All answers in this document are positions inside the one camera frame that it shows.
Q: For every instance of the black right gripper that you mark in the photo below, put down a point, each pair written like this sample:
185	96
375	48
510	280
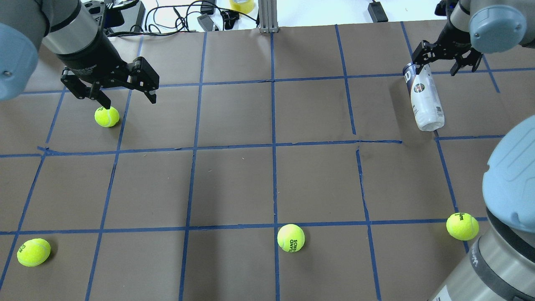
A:
457	38

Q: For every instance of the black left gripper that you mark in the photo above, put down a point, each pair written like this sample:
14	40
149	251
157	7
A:
90	54

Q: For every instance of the white blue tennis ball can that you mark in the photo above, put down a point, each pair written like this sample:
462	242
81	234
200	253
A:
425	102

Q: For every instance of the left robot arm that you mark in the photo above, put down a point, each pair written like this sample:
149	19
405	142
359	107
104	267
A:
77	38

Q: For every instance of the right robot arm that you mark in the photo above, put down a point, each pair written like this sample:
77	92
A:
499	266

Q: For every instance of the tennis ball near left gripper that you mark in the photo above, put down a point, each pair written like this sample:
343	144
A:
106	117

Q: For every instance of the Wilson tennis ball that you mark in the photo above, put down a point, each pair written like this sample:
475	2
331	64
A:
462	226

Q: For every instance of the tennis ball front left corner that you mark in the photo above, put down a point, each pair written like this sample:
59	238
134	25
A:
33	252

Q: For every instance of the centre tennis ball with print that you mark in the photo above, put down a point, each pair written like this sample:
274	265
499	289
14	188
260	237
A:
291	238

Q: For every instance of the black power adapter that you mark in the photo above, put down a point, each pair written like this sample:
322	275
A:
377	12

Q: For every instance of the yellow tape roll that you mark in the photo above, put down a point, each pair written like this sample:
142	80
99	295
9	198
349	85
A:
243	6

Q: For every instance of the aluminium frame post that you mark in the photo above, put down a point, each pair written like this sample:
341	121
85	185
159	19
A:
267	16

